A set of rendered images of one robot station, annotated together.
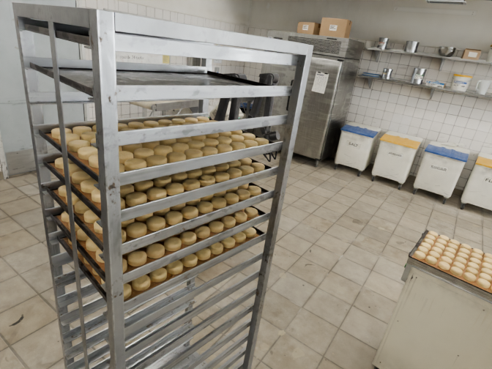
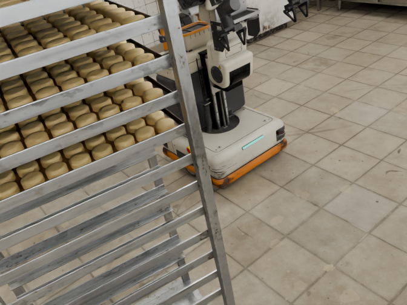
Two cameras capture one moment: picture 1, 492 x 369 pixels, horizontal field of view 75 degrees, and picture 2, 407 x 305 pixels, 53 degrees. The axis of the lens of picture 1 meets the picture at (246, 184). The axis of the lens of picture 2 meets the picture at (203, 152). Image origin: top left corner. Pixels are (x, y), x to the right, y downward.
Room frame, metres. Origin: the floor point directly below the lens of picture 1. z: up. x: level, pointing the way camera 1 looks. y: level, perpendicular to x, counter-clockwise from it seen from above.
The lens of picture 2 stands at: (0.25, -0.52, 1.63)
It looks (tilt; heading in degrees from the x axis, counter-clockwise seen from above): 32 degrees down; 26
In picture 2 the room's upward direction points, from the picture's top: 11 degrees counter-clockwise
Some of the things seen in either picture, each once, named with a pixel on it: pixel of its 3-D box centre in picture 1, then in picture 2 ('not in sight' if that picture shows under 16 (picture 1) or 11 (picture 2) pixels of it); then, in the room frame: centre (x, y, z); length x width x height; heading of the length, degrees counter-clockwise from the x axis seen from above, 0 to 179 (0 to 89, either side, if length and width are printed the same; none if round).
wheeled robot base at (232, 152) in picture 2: not in sight; (221, 138); (2.53, 0.42, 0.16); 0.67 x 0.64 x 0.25; 58
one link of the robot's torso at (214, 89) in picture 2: not in sight; (234, 69); (2.50, 0.24, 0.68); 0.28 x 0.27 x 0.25; 148
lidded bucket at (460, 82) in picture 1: (460, 83); not in sight; (5.01, -2.87, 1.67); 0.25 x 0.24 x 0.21; 58
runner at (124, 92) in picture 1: (220, 91); not in sight; (0.84, 0.10, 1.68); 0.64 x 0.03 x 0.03; 139
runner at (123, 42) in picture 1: (222, 53); not in sight; (0.84, 0.10, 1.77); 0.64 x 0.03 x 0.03; 139
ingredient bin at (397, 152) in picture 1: (394, 159); not in sight; (5.09, -2.35, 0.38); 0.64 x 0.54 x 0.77; 149
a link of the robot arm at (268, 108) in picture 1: (269, 104); not in sight; (2.47, -0.09, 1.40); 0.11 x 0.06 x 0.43; 147
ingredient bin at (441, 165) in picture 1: (439, 171); not in sight; (4.75, -2.90, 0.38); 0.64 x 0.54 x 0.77; 147
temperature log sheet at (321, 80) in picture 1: (320, 82); not in sight; (5.31, -0.93, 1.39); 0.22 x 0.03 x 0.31; 58
